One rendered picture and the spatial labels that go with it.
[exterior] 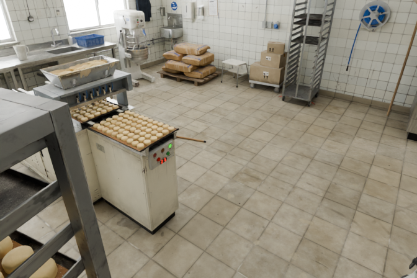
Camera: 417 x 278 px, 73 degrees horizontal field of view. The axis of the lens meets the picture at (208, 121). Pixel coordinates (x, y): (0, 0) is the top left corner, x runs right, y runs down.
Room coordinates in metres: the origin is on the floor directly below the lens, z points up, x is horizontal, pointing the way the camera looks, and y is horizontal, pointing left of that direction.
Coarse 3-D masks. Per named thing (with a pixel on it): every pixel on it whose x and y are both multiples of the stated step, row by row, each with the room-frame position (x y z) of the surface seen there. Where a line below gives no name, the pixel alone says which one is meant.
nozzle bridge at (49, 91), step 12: (120, 72) 2.54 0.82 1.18; (48, 84) 2.20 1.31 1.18; (84, 84) 2.20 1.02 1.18; (96, 84) 2.21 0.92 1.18; (108, 84) 2.39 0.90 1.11; (120, 84) 2.50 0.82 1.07; (48, 96) 1.97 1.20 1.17; (60, 96) 1.96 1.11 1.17; (72, 96) 2.12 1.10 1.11; (96, 96) 2.27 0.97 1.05; (108, 96) 2.32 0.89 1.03; (120, 96) 2.56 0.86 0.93; (72, 108) 2.05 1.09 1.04
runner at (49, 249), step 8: (64, 232) 0.33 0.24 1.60; (72, 232) 0.34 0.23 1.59; (48, 240) 0.31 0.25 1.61; (56, 240) 0.32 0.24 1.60; (64, 240) 0.33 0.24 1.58; (40, 248) 0.29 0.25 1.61; (48, 248) 0.30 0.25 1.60; (56, 248) 0.31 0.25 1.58; (32, 256) 0.28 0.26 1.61; (40, 256) 0.29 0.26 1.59; (48, 256) 0.30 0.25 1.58; (24, 264) 0.27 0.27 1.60; (32, 264) 0.28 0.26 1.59; (40, 264) 0.28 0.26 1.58; (16, 272) 0.26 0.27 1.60; (24, 272) 0.26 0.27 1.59; (32, 272) 0.27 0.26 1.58
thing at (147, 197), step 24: (96, 144) 2.01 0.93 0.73; (96, 168) 2.06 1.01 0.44; (120, 168) 1.84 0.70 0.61; (144, 168) 1.67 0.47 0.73; (168, 168) 1.86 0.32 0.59; (120, 192) 1.87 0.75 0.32; (144, 192) 1.68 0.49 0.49; (168, 192) 1.84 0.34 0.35; (144, 216) 1.71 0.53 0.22; (168, 216) 1.83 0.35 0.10
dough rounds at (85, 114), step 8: (88, 104) 2.38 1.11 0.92; (96, 104) 2.38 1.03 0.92; (104, 104) 2.43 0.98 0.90; (112, 104) 2.38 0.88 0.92; (72, 112) 2.21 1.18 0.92; (80, 112) 2.21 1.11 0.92; (88, 112) 2.24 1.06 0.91; (96, 112) 2.21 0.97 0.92; (104, 112) 2.23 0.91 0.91; (80, 120) 2.10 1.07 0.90
